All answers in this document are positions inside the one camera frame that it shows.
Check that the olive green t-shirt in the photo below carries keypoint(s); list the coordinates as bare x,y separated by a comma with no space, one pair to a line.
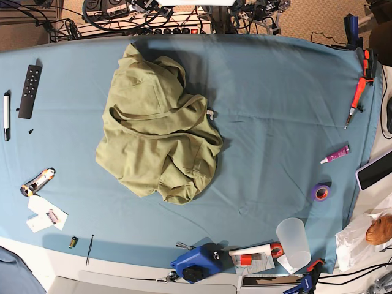
157,137

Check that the blue table cloth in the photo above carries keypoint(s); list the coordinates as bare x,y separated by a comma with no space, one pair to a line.
280,105

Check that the blue plastic device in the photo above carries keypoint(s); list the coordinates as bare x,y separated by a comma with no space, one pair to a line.
197,264

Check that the white power strip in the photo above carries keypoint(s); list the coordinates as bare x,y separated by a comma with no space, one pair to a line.
189,22

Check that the translucent plastic cup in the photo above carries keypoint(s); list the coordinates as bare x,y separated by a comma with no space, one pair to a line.
292,236

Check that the red tape roll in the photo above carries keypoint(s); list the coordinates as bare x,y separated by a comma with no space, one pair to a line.
276,250

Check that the purple tape roll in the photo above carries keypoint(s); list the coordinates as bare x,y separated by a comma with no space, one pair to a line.
320,192

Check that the purple glue tube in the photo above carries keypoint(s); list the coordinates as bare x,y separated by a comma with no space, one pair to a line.
340,153

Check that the small green battery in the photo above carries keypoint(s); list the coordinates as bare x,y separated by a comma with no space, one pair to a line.
73,242

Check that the orange grey utility knife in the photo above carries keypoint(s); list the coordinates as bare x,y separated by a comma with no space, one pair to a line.
33,186

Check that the blue black clamp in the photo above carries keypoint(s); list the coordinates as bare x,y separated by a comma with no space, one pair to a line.
307,283

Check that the smartphone in lilac case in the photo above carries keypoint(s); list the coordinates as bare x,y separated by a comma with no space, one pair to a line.
373,172

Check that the orange screwdriver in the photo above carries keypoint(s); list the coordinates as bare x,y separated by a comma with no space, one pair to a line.
359,90

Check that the black remote control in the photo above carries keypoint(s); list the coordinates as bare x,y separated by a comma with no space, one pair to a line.
29,92

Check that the white plastic bag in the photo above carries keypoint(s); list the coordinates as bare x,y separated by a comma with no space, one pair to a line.
351,245

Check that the orange black tool set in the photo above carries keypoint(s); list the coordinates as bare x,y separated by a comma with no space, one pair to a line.
369,65

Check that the white marker pen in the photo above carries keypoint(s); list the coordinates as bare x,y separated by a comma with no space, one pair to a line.
6,114

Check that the brown round object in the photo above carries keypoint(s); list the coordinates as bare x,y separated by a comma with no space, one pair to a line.
380,231

